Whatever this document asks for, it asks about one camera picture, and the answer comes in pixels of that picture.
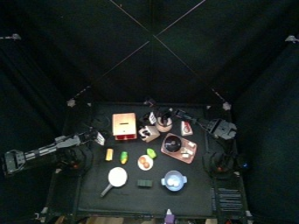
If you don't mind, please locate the dark utensil in cup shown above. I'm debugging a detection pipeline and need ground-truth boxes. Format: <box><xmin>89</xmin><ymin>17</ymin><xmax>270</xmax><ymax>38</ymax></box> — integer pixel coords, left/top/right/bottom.
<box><xmin>159</xmin><ymin>112</ymin><xmax>174</xmax><ymax>126</ymax></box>

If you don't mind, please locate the pink cup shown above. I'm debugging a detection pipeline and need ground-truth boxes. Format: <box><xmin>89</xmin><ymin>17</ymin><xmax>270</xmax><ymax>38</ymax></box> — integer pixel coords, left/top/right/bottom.
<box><xmin>154</xmin><ymin>116</ymin><xmax>174</xmax><ymax>134</ymax></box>

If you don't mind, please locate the wooden cube with black print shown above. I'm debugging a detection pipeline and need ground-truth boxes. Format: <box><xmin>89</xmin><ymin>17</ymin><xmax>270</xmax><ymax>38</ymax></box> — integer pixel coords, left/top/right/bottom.
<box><xmin>137</xmin><ymin>125</ymin><xmax>162</xmax><ymax>144</ymax></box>

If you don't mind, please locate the wooden box with red drawer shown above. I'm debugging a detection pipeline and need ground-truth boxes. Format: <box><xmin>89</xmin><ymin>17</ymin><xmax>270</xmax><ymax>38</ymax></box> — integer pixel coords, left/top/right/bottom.
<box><xmin>111</xmin><ymin>112</ymin><xmax>139</xmax><ymax>142</ymax></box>

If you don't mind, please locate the small white and red card box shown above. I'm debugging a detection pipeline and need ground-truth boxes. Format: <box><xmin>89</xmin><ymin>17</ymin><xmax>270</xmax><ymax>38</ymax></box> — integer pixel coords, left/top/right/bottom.
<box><xmin>180</xmin><ymin>120</ymin><xmax>194</xmax><ymax>137</ymax></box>

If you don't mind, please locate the toy corn cob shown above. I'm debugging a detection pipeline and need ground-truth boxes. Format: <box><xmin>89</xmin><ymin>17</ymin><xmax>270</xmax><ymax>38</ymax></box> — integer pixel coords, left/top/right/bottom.
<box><xmin>119</xmin><ymin>150</ymin><xmax>129</xmax><ymax>165</ymax></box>

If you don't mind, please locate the black bowl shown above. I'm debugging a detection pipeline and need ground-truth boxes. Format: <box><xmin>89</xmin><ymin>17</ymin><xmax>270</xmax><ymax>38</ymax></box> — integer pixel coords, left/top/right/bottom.
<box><xmin>163</xmin><ymin>136</ymin><xmax>183</xmax><ymax>153</ymax></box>

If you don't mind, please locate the green toy vegetable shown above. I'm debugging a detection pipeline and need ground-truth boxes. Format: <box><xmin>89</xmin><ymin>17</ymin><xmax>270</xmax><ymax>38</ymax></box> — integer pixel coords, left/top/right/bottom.
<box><xmin>146</xmin><ymin>148</ymin><xmax>158</xmax><ymax>160</ymax></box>

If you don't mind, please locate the white toy frying pan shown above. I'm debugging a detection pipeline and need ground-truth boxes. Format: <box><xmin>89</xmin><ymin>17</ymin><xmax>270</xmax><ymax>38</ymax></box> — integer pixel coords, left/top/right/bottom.
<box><xmin>99</xmin><ymin>166</ymin><xmax>128</xmax><ymax>198</ymax></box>

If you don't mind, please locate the pink rectangular tray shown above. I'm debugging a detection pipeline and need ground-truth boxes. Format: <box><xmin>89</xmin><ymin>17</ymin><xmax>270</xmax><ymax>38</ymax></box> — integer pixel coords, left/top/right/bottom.
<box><xmin>160</xmin><ymin>132</ymin><xmax>199</xmax><ymax>165</ymax></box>

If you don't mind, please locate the small white plate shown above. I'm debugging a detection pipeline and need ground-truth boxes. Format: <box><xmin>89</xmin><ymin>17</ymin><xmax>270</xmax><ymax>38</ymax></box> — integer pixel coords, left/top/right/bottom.
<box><xmin>136</xmin><ymin>154</ymin><xmax>155</xmax><ymax>172</ymax></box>

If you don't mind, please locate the green block with red dot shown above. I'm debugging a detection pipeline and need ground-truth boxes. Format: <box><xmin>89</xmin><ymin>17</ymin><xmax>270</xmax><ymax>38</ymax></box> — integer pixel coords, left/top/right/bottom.
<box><xmin>136</xmin><ymin>178</ymin><xmax>155</xmax><ymax>188</ymax></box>

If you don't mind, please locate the purple object at table edge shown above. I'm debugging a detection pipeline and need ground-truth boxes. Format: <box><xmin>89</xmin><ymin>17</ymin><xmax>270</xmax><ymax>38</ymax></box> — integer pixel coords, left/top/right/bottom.
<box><xmin>163</xmin><ymin>208</ymin><xmax>178</xmax><ymax>224</ymax></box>

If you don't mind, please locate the light blue bowl with handles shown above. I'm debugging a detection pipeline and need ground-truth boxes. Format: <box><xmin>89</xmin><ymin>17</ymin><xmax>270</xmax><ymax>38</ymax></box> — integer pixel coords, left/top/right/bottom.
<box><xmin>160</xmin><ymin>170</ymin><xmax>190</xmax><ymax>193</ymax></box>

